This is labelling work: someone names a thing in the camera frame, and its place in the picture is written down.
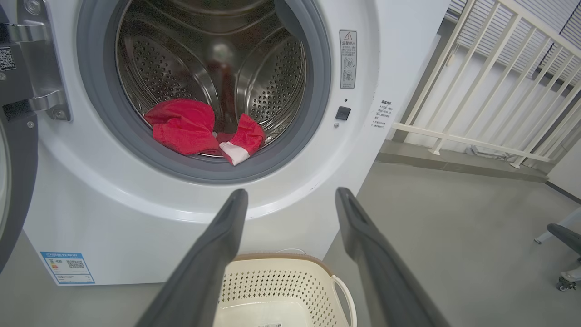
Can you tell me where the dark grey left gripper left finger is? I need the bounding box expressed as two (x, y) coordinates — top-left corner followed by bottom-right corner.
(136, 188), (249, 327)

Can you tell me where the silver metal door hinge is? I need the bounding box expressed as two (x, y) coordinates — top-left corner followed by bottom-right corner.
(7, 0), (72, 122)

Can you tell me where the dark washing machine door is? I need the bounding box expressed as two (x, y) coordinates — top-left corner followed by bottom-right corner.
(0, 5), (39, 273)

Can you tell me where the cream perforated laundry basket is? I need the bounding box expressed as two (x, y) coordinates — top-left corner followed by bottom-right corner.
(213, 253), (358, 327)

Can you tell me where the white text label sticker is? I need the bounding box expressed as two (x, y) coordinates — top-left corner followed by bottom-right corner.
(370, 98), (394, 131)

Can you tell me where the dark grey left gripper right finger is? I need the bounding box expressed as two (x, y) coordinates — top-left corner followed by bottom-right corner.
(335, 187), (450, 327)

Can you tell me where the grey warning sticker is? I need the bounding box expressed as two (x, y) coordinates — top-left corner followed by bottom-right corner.
(339, 30), (358, 90)

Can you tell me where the cream metal railing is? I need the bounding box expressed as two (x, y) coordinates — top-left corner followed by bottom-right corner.
(391, 0), (581, 169)

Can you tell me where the white washing machine body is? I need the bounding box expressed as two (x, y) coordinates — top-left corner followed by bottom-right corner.
(23, 0), (452, 287)

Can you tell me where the blue energy label sticker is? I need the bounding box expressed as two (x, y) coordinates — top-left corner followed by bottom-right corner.
(40, 251), (96, 286)

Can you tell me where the red and white garment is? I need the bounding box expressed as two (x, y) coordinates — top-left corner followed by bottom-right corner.
(144, 98), (266, 166)

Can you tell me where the black QR code sticker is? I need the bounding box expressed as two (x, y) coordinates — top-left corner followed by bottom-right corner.
(0, 47), (16, 72)

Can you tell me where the wheeled chair base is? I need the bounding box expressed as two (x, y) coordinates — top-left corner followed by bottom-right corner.
(535, 207), (581, 292)

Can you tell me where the grey rubber door gasket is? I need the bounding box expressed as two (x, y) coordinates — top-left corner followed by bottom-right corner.
(76, 0), (332, 185)

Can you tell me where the stainless steel washing machine drum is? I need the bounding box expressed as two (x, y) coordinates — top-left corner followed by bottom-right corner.
(116, 0), (307, 157)

